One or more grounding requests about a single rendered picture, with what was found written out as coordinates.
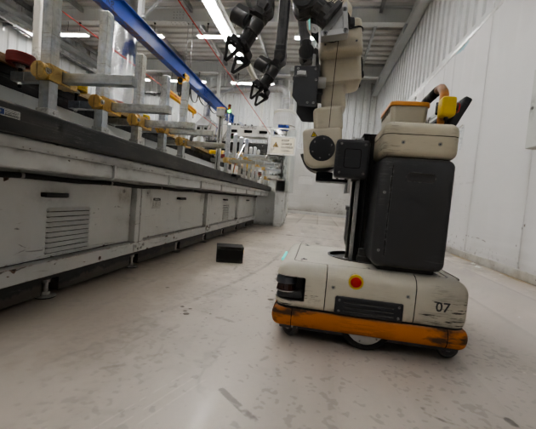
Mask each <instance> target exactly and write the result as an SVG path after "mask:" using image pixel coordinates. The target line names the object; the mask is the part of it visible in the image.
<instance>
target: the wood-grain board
mask: <svg viewBox="0 0 536 429"><path fill-rule="evenodd" d="M0 62H2V63H4V64H6V65H8V66H12V65H10V64H9V63H7V62H6V61H5V53H3V52H1V51H0ZM12 67H13V68H15V66H12ZM15 69H17V68H15ZM17 70H18V69H17ZM90 95H91V94H89V93H87V94H79V95H78V96H79V97H81V98H83V99H85V100H88V98H89V96H90ZM129 114H130V113H127V112H121V116H124V117H128V115H129ZM193 147H194V148H196V149H198V150H200V151H202V152H206V153H207V154H209V150H206V149H204V148H202V147H196V146H193ZM209 155H212V154H209Z"/></svg>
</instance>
